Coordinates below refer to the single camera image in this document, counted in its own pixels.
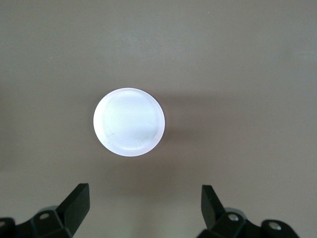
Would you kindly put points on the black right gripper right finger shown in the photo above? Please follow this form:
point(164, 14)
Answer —
point(214, 213)

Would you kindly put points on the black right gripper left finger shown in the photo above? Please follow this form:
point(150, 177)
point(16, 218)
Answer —
point(74, 210)

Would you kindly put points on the pink round plate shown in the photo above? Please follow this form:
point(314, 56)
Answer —
point(128, 121)

